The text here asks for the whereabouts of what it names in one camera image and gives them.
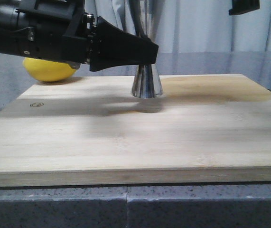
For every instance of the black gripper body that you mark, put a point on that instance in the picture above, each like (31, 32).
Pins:
(59, 30)
(240, 7)

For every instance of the wooden cutting board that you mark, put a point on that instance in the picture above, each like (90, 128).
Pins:
(209, 128)

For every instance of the yellow lemon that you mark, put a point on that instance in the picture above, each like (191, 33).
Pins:
(47, 71)

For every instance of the grey curtain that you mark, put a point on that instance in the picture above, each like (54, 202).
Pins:
(188, 26)

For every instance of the steel double jigger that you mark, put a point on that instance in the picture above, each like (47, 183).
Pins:
(146, 16)

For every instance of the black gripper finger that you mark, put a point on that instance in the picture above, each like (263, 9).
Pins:
(113, 47)

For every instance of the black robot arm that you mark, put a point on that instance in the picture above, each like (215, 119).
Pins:
(10, 33)

